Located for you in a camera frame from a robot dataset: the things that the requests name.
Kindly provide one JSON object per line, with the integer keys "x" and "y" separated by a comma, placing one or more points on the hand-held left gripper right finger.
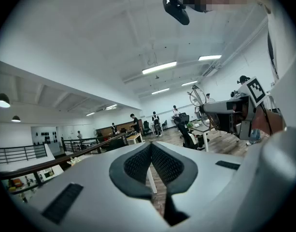
{"x": 210, "y": 175}

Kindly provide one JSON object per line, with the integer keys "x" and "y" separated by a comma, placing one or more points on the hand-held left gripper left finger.
{"x": 89, "y": 190}

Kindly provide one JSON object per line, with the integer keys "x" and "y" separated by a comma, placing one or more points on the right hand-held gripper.
{"x": 246, "y": 120}

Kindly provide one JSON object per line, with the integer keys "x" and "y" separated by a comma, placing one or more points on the black eyeglasses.
{"x": 195, "y": 98}

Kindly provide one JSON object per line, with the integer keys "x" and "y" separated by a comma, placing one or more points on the person's right forearm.
{"x": 261, "y": 122}

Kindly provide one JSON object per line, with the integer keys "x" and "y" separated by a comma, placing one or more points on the white office desk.
{"x": 198, "y": 128}

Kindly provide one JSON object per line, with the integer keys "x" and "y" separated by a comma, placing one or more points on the pale yellow flower bouquet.
{"x": 74, "y": 161}

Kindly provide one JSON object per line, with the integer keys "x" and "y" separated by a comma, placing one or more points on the black office chair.
{"x": 186, "y": 134}
{"x": 146, "y": 127}

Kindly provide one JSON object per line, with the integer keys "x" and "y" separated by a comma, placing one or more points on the long ceiling light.
{"x": 159, "y": 68}
{"x": 160, "y": 91}
{"x": 189, "y": 83}
{"x": 209, "y": 57}

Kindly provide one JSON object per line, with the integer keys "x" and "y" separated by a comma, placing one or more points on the black metal railing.
{"x": 24, "y": 151}
{"x": 53, "y": 162}

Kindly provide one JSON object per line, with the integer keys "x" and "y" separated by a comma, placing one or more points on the light wooden table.
{"x": 134, "y": 137}

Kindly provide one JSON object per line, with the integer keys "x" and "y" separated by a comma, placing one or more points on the small ceiling light panel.
{"x": 90, "y": 114}
{"x": 111, "y": 107}

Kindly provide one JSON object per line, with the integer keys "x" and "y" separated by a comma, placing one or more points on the dark dome pendant lamp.
{"x": 16, "y": 119}
{"x": 1, "y": 100}

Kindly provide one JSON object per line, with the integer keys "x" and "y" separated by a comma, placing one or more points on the black round wall-hung items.
{"x": 45, "y": 136}

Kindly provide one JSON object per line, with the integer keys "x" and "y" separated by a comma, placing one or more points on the black head-worn camera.
{"x": 176, "y": 8}

